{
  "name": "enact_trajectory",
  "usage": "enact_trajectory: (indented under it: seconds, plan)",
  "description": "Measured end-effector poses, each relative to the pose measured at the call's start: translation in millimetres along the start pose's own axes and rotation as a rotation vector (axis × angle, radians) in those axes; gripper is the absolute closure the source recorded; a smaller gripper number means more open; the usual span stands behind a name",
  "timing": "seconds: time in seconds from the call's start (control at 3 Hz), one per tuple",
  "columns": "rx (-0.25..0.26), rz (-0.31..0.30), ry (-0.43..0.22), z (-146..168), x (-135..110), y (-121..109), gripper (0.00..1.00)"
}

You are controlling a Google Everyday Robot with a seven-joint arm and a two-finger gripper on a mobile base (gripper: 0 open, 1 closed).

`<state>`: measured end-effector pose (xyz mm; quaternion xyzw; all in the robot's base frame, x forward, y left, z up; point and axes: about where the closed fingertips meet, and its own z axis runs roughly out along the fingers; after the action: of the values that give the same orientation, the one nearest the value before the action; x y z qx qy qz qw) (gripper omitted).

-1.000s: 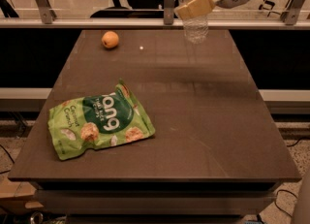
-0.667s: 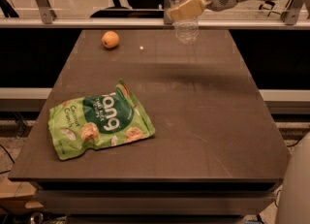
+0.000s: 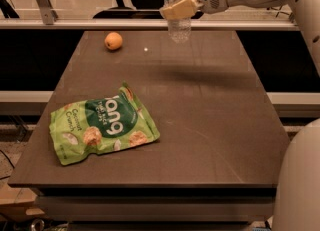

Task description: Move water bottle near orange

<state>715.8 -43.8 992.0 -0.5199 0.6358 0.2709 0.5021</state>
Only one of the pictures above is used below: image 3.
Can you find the clear plastic water bottle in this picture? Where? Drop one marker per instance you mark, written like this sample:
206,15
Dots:
180,29

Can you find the orange fruit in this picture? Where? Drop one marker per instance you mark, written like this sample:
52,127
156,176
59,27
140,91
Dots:
113,41

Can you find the green rice chips bag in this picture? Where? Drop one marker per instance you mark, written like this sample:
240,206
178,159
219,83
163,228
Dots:
101,126

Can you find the wooden boards under table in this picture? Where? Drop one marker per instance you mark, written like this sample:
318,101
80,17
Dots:
18,204

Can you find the left metal rail bracket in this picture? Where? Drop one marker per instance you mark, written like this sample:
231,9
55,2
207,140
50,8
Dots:
48,14

